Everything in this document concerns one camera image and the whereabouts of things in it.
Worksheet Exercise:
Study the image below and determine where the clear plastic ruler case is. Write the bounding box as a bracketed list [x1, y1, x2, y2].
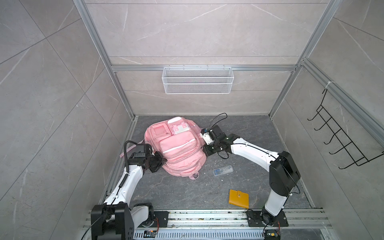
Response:
[213, 165, 234, 176]

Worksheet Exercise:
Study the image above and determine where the pink student backpack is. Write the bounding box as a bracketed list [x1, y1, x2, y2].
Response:
[119, 116, 208, 180]

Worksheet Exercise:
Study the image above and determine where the yellow leather wallet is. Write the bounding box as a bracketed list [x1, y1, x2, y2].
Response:
[229, 190, 249, 209]

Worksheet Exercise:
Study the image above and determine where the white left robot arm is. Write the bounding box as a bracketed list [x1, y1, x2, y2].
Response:
[82, 141, 167, 240]

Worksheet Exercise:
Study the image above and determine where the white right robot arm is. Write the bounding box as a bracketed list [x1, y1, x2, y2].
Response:
[201, 125, 301, 226]

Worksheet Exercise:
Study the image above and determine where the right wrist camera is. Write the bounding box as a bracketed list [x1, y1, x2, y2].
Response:
[201, 129, 214, 145]

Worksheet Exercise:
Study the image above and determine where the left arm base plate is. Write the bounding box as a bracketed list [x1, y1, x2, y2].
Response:
[140, 211, 170, 228]

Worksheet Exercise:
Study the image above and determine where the white wire mesh basket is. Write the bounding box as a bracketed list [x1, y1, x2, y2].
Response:
[162, 67, 234, 95]

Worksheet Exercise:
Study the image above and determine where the aluminium mounting rail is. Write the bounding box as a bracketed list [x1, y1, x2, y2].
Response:
[82, 209, 332, 231]

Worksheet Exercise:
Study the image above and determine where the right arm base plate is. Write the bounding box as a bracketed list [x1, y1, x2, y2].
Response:
[245, 209, 289, 227]

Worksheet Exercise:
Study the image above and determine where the black wire hook rack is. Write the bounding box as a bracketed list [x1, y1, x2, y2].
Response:
[307, 89, 384, 170]

